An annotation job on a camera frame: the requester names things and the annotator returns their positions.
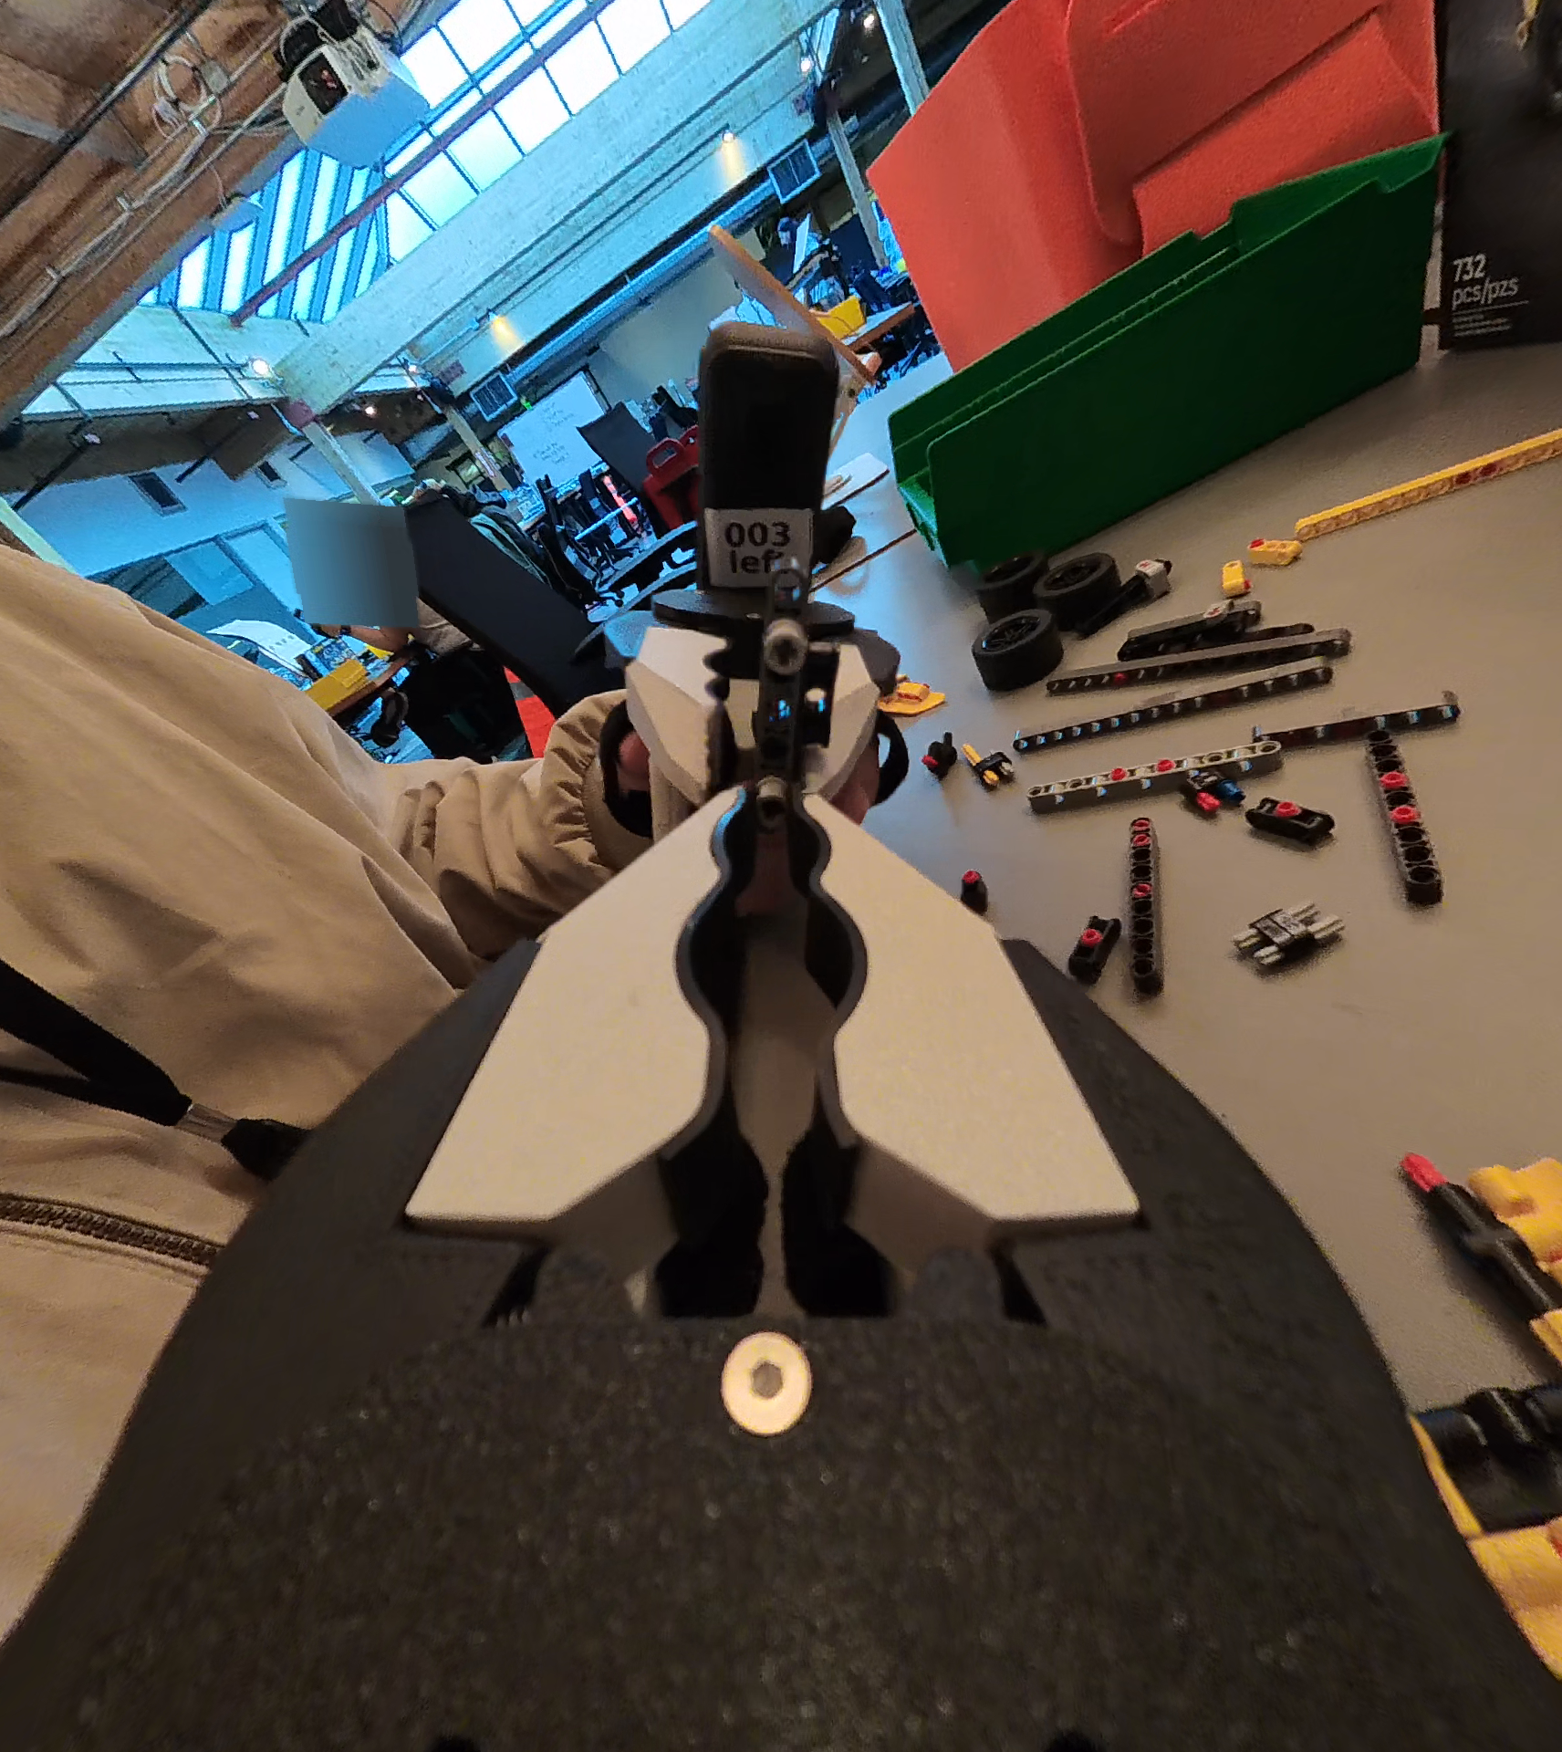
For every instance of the black board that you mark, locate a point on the black board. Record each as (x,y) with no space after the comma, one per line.
(507,603)

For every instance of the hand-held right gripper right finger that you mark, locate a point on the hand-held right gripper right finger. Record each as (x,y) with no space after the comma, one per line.
(985,1082)

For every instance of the black beam assembly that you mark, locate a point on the black beam assembly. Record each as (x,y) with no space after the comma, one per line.
(1206,630)

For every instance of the ceiling mounted device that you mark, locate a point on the ceiling mounted device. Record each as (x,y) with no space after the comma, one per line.
(350,89)

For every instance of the yellow blue black pin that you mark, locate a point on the yellow blue black pin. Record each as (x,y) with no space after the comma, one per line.
(989,767)

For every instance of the red chair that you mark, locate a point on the red chair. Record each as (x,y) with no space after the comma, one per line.
(671,479)

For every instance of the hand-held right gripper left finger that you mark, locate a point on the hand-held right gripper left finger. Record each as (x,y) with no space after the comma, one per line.
(561,1082)

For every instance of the yellow table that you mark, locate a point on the yellow table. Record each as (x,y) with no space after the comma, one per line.
(863,326)

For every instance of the person's beige jacket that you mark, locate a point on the person's beige jacket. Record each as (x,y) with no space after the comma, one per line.
(179,822)

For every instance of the person's left hand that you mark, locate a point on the person's left hand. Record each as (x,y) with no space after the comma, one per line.
(635,767)

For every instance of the skylight window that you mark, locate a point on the skylight window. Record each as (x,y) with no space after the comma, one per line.
(480,123)

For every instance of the black beam with red pins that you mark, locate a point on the black beam with red pins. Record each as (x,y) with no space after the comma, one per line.
(1404,822)
(1145,910)

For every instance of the light grey beam red pins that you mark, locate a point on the light grey beam red pins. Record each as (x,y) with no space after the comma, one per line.
(1149,779)

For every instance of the black frame grey pins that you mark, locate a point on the black frame grey pins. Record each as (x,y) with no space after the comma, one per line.
(780,684)

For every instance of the grey desk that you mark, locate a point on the grey desk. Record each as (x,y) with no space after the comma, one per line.
(1409,1040)

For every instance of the red plastic bin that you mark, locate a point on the red plastic bin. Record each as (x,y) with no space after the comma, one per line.
(1000,178)

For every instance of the black connector white axles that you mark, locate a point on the black connector white axles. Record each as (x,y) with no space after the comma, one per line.
(1287,935)

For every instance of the black toy wheel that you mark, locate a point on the black toy wheel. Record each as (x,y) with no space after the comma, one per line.
(1015,652)
(1010,586)
(1079,588)

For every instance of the small black frame red centre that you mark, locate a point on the small black frame red centre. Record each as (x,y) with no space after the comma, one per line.
(1287,822)

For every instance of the grey black axle connector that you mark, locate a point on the grey black axle connector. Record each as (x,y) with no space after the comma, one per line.
(1147,575)

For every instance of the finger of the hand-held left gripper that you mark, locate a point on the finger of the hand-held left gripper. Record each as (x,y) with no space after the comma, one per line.
(678,713)
(842,726)

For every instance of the long dark grey beam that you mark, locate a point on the long dark grey beam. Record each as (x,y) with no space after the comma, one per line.
(1206,660)
(1170,705)

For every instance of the small yellow brick assembly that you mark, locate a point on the small yellow brick assembly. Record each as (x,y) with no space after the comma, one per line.
(910,698)

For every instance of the green plastic bin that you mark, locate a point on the green plastic bin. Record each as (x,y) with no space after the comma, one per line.
(1136,370)

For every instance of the dark toy car box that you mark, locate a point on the dark toy car box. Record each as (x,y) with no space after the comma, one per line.
(1547,178)

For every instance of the long yellow beam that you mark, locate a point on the long yellow beam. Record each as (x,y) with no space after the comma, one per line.
(1451,483)

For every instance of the black box green light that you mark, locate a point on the black box green light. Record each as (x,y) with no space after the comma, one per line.
(835,534)

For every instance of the small yellow brick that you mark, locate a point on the small yellow brick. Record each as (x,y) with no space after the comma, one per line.
(1236,577)

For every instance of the small yellow piece red tip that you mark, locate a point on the small yellow piece red tip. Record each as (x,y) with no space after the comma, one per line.
(1274,552)

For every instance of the person's left forearm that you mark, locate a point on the person's left forearm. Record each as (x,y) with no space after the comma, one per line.
(507,835)

